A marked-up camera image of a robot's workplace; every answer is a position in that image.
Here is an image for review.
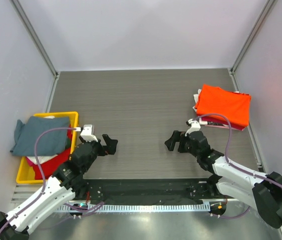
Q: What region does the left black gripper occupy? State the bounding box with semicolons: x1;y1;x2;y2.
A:
79;134;117;173

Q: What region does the orange t shirt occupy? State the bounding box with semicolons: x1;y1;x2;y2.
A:
194;84;252;128

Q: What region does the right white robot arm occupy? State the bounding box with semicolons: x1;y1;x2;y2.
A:
164;130;282;229

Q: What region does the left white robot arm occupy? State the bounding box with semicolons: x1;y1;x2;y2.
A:
0;134;118;240

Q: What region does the folded white t shirt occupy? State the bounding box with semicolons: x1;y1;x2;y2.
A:
192;88;202;112

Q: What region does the grey blue t shirt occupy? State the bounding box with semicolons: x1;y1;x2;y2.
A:
10;116;71;157

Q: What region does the folded red t shirt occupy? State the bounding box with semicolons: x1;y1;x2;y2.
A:
231;125;246;131

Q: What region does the red shirt in bin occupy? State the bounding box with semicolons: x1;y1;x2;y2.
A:
31;130;73;180

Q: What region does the yellow plastic bin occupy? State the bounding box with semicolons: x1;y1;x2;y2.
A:
15;111;79;185

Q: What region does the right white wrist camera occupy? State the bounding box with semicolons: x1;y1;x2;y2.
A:
185;118;201;136

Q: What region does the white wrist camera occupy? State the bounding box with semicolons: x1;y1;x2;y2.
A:
75;124;98;143
185;118;201;136

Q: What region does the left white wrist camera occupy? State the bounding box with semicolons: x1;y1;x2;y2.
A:
75;124;98;143

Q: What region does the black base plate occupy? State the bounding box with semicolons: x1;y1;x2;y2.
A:
86;178;225;206

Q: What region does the white slotted cable duct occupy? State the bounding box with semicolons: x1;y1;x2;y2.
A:
55;203;211;213

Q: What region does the right aluminium frame post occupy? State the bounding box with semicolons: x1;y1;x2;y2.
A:
229;0;279;75

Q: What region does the aluminium frame post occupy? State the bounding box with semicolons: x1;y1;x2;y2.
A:
10;0;61;78
229;0;279;75

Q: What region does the left aluminium frame post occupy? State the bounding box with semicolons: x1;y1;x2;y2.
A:
10;0;61;78

